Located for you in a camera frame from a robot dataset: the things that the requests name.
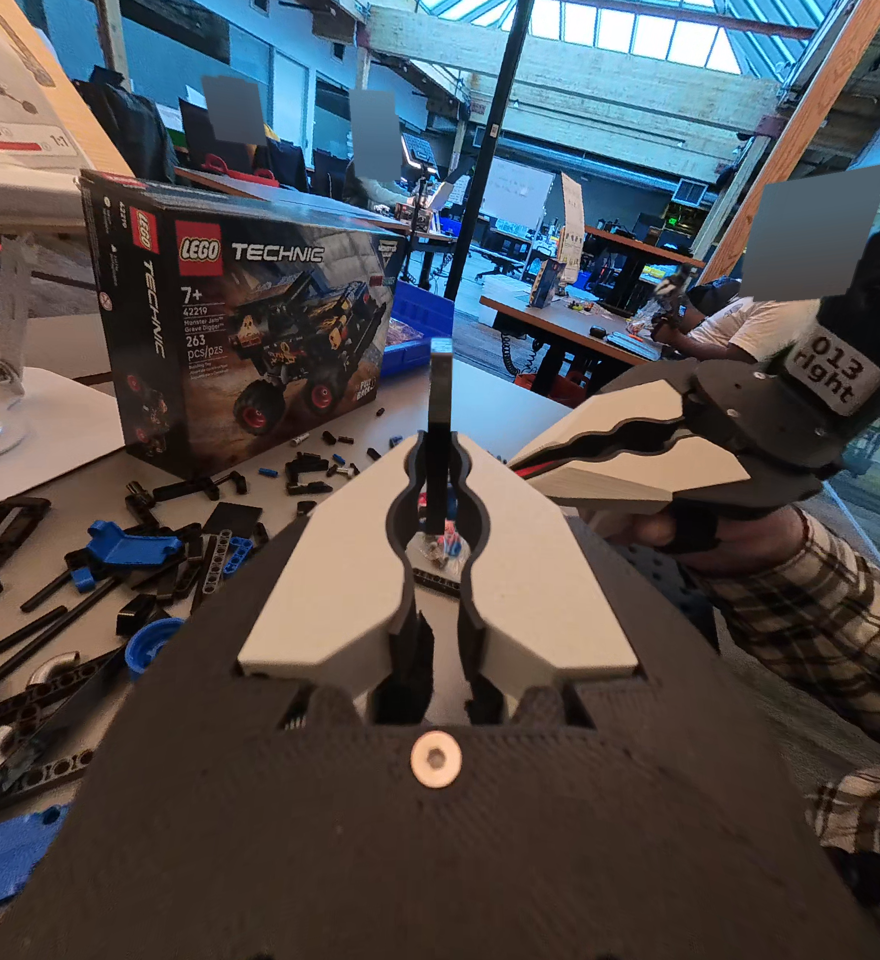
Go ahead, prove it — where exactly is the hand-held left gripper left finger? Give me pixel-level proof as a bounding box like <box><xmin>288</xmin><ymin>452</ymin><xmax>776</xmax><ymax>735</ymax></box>
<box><xmin>236</xmin><ymin>433</ymin><xmax>435</xmax><ymax>727</ymax></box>

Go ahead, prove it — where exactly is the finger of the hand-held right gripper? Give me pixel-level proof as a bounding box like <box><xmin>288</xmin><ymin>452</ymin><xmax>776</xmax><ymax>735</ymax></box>
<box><xmin>530</xmin><ymin>433</ymin><xmax>753</xmax><ymax>516</ymax></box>
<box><xmin>507</xmin><ymin>378</ymin><xmax>687</xmax><ymax>474</ymax></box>

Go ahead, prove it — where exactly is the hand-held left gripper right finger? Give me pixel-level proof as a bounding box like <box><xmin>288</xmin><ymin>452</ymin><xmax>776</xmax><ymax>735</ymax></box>
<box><xmin>451</xmin><ymin>432</ymin><xmax>641</xmax><ymax>727</ymax></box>

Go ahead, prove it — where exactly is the person's right forearm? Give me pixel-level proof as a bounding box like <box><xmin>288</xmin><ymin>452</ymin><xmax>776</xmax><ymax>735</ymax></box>
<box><xmin>680</xmin><ymin>506</ymin><xmax>880</xmax><ymax>759</ymax></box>

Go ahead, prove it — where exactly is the grey desk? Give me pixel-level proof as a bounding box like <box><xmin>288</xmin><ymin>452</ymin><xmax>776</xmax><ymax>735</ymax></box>
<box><xmin>0</xmin><ymin>313</ymin><xmax>579</xmax><ymax>960</ymax></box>

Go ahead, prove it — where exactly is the person's right hand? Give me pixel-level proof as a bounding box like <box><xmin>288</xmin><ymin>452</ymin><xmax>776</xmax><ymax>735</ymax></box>
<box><xmin>601</xmin><ymin>504</ymin><xmax>804</xmax><ymax>577</ymax></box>

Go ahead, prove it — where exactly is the clear bag of toy parts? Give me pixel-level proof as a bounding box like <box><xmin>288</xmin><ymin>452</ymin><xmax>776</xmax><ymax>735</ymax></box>
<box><xmin>408</xmin><ymin>521</ymin><xmax>472</xmax><ymax>571</ymax></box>

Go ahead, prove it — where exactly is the black flat toy tile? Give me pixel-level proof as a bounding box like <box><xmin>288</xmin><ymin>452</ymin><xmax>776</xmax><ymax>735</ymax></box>
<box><xmin>202</xmin><ymin>501</ymin><xmax>264</xmax><ymax>538</ymax></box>

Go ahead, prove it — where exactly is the scatter of small toy pins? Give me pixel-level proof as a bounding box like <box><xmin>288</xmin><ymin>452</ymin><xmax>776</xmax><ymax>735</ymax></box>
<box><xmin>126</xmin><ymin>429</ymin><xmax>411</xmax><ymax>520</ymax></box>

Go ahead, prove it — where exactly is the small dark carton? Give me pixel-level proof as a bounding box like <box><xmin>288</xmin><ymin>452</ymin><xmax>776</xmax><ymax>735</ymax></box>
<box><xmin>530</xmin><ymin>258</ymin><xmax>568</xmax><ymax>309</ymax></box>

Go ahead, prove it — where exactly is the blue toy wheel rim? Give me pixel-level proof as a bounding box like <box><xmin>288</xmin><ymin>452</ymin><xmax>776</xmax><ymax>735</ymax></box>
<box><xmin>125</xmin><ymin>616</ymin><xmax>186</xmax><ymax>680</ymax></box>

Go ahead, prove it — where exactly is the pile of black toy beams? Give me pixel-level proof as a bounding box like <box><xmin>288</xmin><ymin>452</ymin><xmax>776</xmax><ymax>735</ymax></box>
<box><xmin>0</xmin><ymin>480</ymin><xmax>272</xmax><ymax>826</ymax></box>

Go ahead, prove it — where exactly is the tan sign board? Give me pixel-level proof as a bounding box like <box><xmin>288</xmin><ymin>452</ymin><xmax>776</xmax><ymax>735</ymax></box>
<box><xmin>556</xmin><ymin>172</ymin><xmax>587</xmax><ymax>286</ymax></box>

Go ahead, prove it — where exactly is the blue toy fender piece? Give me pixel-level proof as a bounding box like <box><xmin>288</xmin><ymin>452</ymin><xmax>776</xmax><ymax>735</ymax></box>
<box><xmin>86</xmin><ymin>519</ymin><xmax>184</xmax><ymax>567</ymax></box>

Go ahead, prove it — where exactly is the blue plastic bin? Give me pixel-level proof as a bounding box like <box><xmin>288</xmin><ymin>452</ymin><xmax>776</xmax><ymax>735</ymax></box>
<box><xmin>380</xmin><ymin>281</ymin><xmax>456</xmax><ymax>378</ymax></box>

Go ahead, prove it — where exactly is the whiteboard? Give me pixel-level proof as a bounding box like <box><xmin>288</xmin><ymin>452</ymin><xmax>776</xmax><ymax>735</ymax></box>
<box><xmin>481</xmin><ymin>157</ymin><xmax>557</xmax><ymax>226</ymax></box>

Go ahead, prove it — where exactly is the black toy truck box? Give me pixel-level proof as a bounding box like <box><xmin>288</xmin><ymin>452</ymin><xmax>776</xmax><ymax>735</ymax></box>
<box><xmin>80</xmin><ymin>168</ymin><xmax>411</xmax><ymax>481</ymax></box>

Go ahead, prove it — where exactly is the black pole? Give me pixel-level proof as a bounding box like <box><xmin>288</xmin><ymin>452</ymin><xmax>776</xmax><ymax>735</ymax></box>
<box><xmin>443</xmin><ymin>0</ymin><xmax>537</xmax><ymax>301</ymax></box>

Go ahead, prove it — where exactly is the blue flat toy panel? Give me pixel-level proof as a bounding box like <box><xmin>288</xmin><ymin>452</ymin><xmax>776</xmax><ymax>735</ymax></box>
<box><xmin>0</xmin><ymin>806</ymin><xmax>73</xmax><ymax>920</ymax></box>

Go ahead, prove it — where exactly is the black jacket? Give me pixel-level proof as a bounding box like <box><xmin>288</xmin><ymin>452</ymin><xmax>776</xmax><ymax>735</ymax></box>
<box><xmin>72</xmin><ymin>66</ymin><xmax>178</xmax><ymax>185</ymax></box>

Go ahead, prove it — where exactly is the instruction booklet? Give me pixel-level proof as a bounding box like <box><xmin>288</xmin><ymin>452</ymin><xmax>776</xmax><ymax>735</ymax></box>
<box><xmin>0</xmin><ymin>0</ymin><xmax>137</xmax><ymax>234</ymax></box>

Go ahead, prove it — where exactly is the wooden support post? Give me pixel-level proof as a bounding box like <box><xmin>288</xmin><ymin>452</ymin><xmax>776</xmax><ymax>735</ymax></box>
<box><xmin>698</xmin><ymin>0</ymin><xmax>880</xmax><ymax>282</ymax></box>

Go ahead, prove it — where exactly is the black toy frame piece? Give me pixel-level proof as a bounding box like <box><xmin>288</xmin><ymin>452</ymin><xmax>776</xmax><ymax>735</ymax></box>
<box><xmin>0</xmin><ymin>496</ymin><xmax>52</xmax><ymax>571</ymax></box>

